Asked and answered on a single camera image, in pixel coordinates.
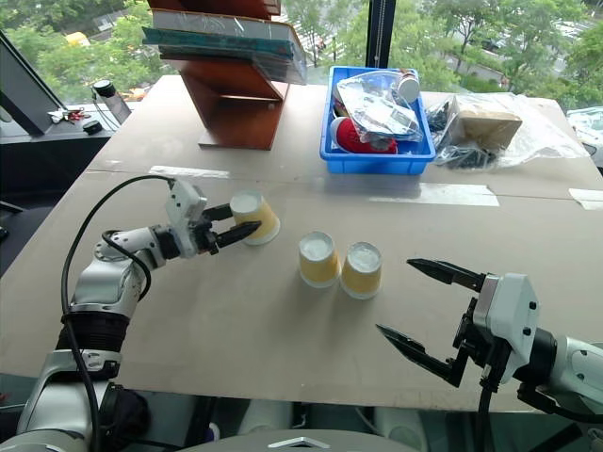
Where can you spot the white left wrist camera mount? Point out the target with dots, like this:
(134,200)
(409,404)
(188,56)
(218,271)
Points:
(184,212)

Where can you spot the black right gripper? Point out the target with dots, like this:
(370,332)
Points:
(490,360)

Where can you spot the white round lid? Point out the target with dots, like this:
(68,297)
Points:
(409,88)

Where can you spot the stack of books and folders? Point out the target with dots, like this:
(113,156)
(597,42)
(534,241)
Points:
(226,42)

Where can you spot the black parts in bag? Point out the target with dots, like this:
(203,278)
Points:
(464,157)

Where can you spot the clear bottle with black cap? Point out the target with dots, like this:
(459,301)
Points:
(113,101)

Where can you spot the black slanted window beam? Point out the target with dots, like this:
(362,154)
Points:
(28,89)

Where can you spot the yellow paper cup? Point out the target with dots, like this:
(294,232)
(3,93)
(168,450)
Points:
(256,216)
(320,266)
(360,278)

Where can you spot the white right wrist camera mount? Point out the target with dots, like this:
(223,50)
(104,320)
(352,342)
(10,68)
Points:
(511,311)

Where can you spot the black window frame post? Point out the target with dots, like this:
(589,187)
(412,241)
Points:
(380,33)

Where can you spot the small keys and trinkets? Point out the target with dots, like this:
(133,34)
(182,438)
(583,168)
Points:
(66,115)

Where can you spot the black round puck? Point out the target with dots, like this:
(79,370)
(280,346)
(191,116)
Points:
(92,127)

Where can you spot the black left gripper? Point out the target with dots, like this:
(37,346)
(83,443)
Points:
(206,237)

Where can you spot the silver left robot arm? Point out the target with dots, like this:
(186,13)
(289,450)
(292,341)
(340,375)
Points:
(103,282)

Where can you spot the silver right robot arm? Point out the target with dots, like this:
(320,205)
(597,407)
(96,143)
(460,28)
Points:
(579,367)

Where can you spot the clear plastic bag with papers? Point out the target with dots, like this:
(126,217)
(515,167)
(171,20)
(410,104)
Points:
(377,108)

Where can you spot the red round object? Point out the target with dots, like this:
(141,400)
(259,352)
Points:
(351,136)

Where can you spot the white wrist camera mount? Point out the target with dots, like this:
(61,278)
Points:
(184,212)
(511,311)

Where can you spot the white tape strip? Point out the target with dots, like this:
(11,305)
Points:
(188,171)
(438,194)

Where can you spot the brown cardboard box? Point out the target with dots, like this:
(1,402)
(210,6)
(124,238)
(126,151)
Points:
(490,124)

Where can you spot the blue plastic bin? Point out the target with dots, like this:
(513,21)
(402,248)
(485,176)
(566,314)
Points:
(377,162)

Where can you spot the brown wooden shelf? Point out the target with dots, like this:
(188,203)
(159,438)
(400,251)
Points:
(240,108)

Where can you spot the large clear plastic bag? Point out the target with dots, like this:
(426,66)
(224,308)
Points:
(542,132)

